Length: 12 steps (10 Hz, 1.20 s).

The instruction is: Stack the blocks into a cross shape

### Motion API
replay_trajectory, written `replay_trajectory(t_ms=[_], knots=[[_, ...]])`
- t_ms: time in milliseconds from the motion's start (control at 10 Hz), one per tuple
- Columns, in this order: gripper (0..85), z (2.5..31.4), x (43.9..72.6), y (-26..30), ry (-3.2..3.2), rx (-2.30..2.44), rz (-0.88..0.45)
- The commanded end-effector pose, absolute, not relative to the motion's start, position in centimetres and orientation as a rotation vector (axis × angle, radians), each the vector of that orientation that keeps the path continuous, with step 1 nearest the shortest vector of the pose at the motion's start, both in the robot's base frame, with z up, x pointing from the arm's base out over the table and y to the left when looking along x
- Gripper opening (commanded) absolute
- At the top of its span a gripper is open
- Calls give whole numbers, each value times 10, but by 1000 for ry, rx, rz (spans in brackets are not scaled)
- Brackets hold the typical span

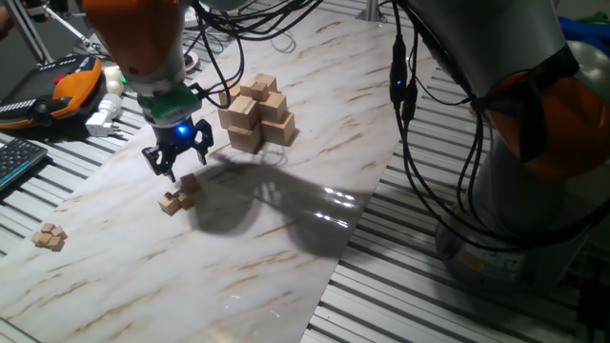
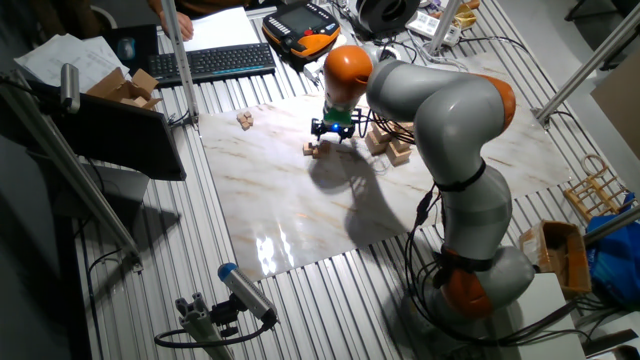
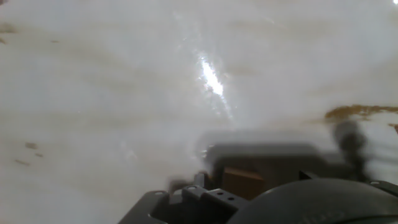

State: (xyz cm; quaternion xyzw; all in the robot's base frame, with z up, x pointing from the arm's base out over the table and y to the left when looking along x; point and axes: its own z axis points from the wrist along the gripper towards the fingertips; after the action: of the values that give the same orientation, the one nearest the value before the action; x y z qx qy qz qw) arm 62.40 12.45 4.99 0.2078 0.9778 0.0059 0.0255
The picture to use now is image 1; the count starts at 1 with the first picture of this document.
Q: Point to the white egg-shaped object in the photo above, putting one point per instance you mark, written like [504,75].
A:
[114,81]

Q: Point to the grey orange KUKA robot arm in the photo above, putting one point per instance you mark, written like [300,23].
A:
[138,38]

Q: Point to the thick grey stand leg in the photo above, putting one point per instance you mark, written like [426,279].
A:
[29,31]

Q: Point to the large wooden cube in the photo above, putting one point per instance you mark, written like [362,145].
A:
[243,112]
[244,139]
[223,118]
[268,80]
[274,107]
[278,129]
[229,97]

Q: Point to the person's left forearm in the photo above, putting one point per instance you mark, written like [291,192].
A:
[5,21]

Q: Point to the small wooden cube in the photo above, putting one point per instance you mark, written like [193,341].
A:
[54,244]
[59,232]
[37,238]
[47,227]
[46,237]

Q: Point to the orange black teach pendant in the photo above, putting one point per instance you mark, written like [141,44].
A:
[71,88]

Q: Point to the thin grey stand leg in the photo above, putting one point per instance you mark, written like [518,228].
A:
[71,26]

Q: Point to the green fabric item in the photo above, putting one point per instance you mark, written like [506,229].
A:
[598,18]

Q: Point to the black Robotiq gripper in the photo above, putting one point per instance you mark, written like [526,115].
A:
[176,138]

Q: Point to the white marble pattern mat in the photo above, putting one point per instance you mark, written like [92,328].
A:
[238,286]

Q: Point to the medium wooden cube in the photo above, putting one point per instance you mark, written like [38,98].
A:
[190,183]
[246,87]
[259,91]
[186,200]
[169,203]

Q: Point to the blue bag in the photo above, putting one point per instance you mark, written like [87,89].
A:
[586,31]

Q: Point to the white power adapter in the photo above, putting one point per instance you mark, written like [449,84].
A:
[102,116]

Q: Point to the silver metal post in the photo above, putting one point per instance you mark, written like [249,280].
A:
[372,9]

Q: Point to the black computer keyboard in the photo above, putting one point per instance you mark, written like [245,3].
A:
[19,159]

